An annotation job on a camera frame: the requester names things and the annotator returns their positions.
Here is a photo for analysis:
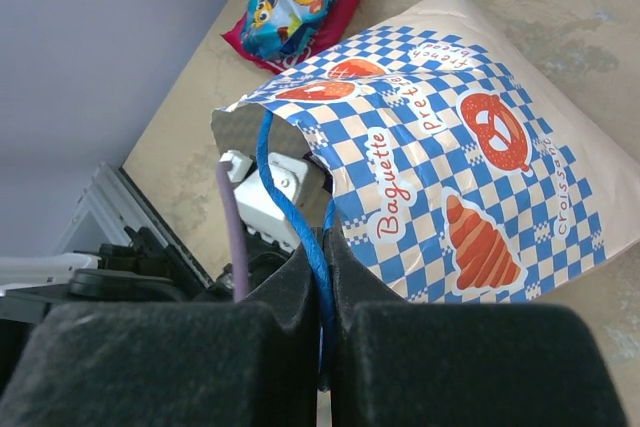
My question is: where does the aluminium rail frame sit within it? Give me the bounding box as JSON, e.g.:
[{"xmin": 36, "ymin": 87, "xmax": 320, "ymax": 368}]
[{"xmin": 53, "ymin": 162, "xmax": 213, "ymax": 293}]

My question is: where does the blue checkered paper bag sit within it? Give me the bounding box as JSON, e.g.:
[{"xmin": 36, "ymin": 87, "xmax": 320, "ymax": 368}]
[{"xmin": 209, "ymin": 0, "xmax": 640, "ymax": 393}]

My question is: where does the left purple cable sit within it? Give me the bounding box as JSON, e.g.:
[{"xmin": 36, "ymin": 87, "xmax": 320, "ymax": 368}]
[{"xmin": 217, "ymin": 159, "xmax": 251, "ymax": 304}]

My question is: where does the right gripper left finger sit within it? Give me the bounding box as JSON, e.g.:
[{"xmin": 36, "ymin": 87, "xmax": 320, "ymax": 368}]
[{"xmin": 1, "ymin": 250, "xmax": 319, "ymax": 426}]

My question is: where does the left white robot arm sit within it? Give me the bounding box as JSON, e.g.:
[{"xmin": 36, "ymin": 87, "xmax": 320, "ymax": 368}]
[{"xmin": 1, "ymin": 227, "xmax": 320, "ymax": 395}]

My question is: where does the pink snack packet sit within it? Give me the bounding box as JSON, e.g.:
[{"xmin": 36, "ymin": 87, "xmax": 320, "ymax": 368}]
[{"xmin": 222, "ymin": 0, "xmax": 361, "ymax": 74}]

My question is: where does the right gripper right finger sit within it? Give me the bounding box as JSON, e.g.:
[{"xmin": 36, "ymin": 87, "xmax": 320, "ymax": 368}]
[{"xmin": 324, "ymin": 229, "xmax": 627, "ymax": 426}]

